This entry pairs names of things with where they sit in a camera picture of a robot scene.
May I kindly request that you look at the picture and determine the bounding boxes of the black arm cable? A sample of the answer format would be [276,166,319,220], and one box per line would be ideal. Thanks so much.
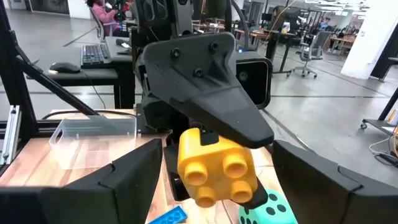
[229,0,251,52]

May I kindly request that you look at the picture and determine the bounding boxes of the person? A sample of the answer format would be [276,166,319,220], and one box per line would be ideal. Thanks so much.
[320,17,333,32]
[270,5,293,32]
[85,0,126,37]

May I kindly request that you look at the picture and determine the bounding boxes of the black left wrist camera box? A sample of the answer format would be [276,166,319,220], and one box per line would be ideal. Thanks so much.
[235,51,274,110]

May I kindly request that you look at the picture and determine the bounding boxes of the black rolling cart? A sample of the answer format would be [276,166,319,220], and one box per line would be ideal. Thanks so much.
[360,86,398,138]

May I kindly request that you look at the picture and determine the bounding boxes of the small teal foam dice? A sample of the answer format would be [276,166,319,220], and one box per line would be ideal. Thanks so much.
[238,189,298,224]

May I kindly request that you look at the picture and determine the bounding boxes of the black cable on table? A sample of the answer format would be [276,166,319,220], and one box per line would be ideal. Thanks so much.
[42,108,137,121]

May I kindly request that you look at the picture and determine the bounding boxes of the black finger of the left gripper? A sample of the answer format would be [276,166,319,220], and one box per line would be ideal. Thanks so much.
[164,144,269,210]
[142,32,275,149]

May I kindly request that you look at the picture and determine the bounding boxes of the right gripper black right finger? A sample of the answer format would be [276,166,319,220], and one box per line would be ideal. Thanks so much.
[272,139,398,224]

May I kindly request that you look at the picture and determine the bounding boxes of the grey office chair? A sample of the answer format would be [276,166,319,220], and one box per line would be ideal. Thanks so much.
[286,30,333,79]

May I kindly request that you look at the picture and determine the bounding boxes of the black standing desk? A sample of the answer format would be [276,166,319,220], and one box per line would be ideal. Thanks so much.
[233,27,300,75]

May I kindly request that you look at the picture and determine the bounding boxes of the black computer keyboard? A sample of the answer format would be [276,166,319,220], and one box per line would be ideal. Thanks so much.
[80,42,113,69]

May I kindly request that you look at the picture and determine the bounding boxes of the white building pillar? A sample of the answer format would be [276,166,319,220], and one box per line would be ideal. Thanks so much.
[340,0,398,80]

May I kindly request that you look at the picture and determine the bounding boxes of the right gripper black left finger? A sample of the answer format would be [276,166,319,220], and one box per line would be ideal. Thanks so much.
[0,138,164,224]

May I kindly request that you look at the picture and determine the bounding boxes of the black computer mouse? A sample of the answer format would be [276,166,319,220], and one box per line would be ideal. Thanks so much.
[49,61,81,75]

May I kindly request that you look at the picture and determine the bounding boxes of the flat dark blue toy block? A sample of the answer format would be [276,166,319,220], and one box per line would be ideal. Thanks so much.
[148,205,188,224]

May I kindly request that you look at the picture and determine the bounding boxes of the clear plastic container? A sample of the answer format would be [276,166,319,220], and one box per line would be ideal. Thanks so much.
[49,114,138,171]

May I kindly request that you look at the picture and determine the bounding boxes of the yellow four-stud toy block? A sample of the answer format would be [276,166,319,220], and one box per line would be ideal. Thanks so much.
[177,127,259,208]

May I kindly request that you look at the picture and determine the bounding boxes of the silver aluminium bracket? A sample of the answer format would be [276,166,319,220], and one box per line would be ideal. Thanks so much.
[0,105,22,166]

